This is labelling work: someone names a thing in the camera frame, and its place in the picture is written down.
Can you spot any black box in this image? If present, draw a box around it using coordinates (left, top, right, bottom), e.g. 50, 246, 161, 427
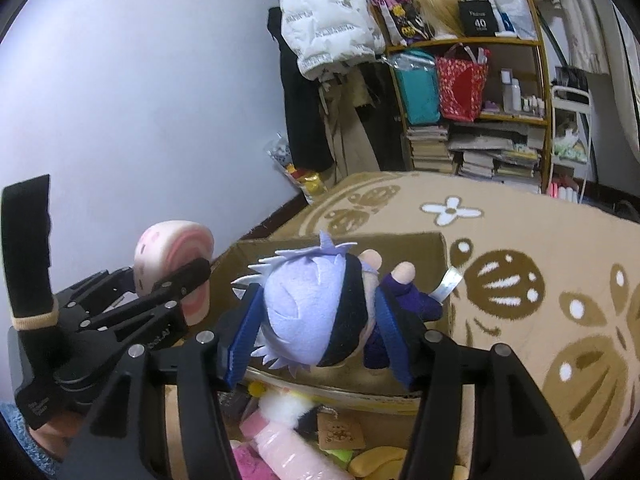
457, 0, 502, 38

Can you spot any person's left hand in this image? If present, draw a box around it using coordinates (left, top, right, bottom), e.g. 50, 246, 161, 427
30, 410, 76, 461

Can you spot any blond wig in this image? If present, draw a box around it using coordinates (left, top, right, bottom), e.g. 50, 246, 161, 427
414, 0, 467, 42

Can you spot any white black plush toy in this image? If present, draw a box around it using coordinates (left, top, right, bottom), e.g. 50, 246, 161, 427
259, 389, 323, 431

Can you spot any pile of books and papers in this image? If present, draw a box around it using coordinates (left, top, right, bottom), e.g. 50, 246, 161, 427
447, 121, 547, 194

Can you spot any dark hanging garment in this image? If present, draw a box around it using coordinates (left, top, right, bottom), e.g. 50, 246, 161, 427
352, 60, 413, 171

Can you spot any white trolley cart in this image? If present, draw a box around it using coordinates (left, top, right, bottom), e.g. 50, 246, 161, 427
546, 85, 594, 206

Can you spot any pink roll plush toy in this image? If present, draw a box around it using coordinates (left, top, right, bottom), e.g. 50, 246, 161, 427
134, 220, 216, 326

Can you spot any brown paper tag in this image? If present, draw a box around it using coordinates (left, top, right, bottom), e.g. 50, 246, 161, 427
317, 412, 367, 449

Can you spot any white plastic bag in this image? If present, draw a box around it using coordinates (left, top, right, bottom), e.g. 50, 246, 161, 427
487, 0, 538, 41

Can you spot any black hanging coat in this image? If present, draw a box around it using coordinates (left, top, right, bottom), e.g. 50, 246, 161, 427
267, 7, 336, 172

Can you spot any white bottle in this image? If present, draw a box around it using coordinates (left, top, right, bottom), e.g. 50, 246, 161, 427
501, 70, 523, 113

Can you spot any white puffer jacket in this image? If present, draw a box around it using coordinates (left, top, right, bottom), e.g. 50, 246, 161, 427
277, 0, 387, 82

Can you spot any beige brown patterned carpet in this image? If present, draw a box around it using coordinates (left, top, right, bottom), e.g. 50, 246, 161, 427
240, 170, 640, 480

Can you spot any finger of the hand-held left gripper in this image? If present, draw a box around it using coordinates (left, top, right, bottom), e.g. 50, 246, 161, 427
55, 267, 136, 313
77, 257, 213, 348

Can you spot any yellow dog plush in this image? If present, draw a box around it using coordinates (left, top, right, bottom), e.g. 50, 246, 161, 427
350, 446, 416, 480

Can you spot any clear plastic snack bag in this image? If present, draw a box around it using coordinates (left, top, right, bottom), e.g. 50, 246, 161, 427
266, 134, 329, 204

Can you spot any hot pink bear plush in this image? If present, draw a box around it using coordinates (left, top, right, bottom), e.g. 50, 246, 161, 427
232, 447, 263, 480

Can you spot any wooden shelf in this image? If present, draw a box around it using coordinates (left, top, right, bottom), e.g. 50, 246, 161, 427
382, 0, 555, 196

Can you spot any printed cardboard box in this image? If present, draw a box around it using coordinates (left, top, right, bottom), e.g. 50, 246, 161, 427
162, 232, 458, 480

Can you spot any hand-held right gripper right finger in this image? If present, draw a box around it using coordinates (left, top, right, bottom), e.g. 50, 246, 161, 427
375, 282, 586, 480

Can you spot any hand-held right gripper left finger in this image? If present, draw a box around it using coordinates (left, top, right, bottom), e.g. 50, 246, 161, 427
60, 282, 266, 480

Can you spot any white-haired plush doll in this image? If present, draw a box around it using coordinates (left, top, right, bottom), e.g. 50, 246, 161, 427
231, 230, 443, 378

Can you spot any cream patterned curtain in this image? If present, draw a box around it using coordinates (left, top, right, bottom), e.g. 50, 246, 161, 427
345, 0, 640, 91

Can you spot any black pink printed tote bag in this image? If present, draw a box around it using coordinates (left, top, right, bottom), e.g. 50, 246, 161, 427
369, 0, 432, 47

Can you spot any stack of books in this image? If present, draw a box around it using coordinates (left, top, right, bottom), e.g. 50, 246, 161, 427
406, 122, 452, 173

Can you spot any teal bag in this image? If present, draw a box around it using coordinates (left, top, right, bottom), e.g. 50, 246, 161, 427
392, 50, 442, 127

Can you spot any red patterned bag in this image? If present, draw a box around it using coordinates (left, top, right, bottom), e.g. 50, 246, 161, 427
434, 44, 489, 123

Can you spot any beige hanging garment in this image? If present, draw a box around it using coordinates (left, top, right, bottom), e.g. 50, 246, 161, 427
319, 67, 382, 177

